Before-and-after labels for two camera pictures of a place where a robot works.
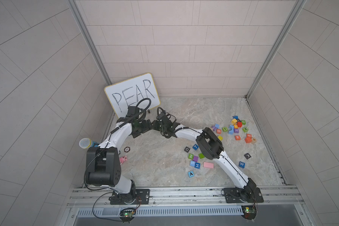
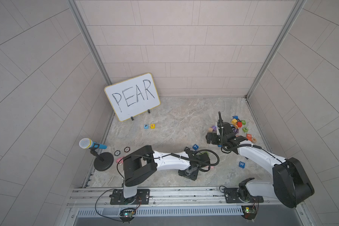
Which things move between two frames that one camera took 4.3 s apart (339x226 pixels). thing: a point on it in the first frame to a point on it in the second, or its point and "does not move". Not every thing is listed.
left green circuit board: [127, 214] does not move
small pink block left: [123, 159] does not move
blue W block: [241, 164] does not move
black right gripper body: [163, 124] to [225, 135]
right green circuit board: [249, 212] does not move
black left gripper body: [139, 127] to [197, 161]
